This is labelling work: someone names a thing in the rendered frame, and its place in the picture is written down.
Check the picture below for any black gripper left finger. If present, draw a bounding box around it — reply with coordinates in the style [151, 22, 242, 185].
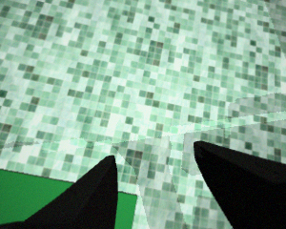
[0, 155, 118, 229]

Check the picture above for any green circuit board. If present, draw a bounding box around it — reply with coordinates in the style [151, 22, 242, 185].
[0, 169, 137, 229]

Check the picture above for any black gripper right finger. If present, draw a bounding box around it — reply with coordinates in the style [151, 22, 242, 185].
[194, 140, 286, 229]

